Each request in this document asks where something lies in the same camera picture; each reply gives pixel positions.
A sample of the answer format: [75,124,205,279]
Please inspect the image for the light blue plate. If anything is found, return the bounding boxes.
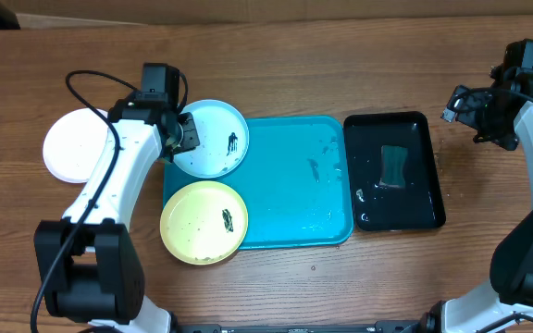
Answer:
[165,99,250,182]

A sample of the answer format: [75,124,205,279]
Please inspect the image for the white plate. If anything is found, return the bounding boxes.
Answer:
[43,108,108,183]

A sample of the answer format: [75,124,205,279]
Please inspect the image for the green orange sponge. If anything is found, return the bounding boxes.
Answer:
[379,145,408,188]

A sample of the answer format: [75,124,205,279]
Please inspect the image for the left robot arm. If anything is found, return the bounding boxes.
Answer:
[30,63,200,332]

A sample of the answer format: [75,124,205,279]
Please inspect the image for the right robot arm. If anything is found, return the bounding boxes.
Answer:
[407,39,533,333]

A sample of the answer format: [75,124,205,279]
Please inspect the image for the black water tray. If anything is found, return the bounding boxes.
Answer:
[343,111,446,232]

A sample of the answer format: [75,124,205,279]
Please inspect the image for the teal plastic tray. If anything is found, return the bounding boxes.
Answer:
[163,116,353,250]

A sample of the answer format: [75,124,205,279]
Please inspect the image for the yellow plate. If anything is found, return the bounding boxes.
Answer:
[160,180,248,265]

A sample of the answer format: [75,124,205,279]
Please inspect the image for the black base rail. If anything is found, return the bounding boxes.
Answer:
[171,320,418,333]

